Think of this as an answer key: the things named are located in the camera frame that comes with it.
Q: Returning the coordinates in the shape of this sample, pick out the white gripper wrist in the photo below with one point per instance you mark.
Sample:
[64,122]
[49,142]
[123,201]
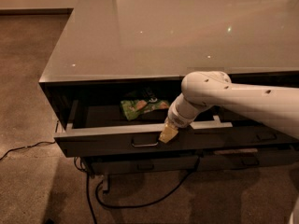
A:
[179,119]

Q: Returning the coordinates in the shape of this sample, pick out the drawer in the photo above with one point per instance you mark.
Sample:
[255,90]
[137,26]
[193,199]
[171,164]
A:
[246,160]
[103,131]
[259,136]
[141,166]

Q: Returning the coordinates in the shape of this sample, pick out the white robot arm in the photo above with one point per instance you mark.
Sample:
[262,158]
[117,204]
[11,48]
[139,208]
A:
[236,193]

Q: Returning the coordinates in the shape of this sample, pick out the grey cabinet with glossy top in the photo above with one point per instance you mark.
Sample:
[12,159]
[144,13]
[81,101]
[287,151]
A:
[110,48]

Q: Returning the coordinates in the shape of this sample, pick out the green snack bag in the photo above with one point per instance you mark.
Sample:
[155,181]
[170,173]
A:
[141,102]

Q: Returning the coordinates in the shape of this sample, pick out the cabinet metal leg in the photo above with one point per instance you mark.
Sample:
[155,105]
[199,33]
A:
[105,183]

